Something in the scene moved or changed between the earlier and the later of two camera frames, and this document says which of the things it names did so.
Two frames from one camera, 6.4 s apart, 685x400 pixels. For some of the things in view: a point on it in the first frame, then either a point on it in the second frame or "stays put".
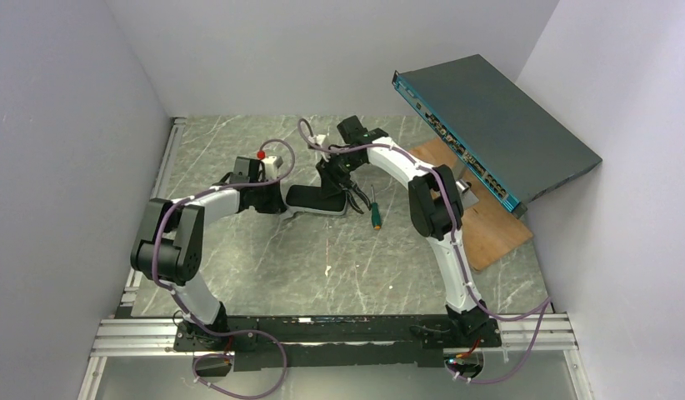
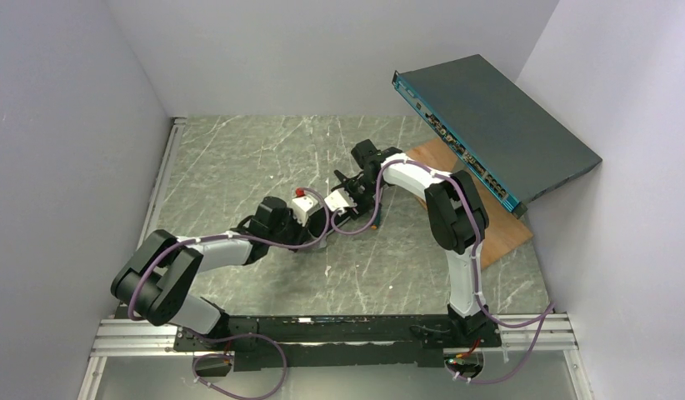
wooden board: [490, 232] stays put
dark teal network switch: [520, 149] stays put
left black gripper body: [267, 197] to [290, 219]
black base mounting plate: [314, 343] stays put
